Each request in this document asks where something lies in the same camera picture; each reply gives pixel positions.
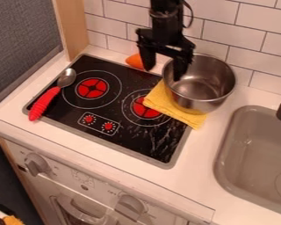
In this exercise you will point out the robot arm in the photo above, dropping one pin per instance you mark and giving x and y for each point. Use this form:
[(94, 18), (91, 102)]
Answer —
[(164, 5)]

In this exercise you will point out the yellow cloth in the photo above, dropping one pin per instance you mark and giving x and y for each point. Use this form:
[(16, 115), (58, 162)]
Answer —
[(166, 105)]

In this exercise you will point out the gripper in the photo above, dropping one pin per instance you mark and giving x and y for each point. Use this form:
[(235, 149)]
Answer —
[(165, 32)]

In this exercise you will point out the toy sink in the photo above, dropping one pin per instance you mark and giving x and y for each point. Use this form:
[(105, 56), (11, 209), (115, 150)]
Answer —
[(256, 161)]

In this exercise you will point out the toy stove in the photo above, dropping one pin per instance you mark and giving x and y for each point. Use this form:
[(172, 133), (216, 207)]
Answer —
[(107, 111)]

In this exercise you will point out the orange toy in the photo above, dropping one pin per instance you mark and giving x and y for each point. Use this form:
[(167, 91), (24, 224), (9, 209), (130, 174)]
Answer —
[(135, 61)]

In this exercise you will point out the silver bowl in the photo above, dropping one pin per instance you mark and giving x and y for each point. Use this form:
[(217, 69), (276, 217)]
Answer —
[(200, 82)]

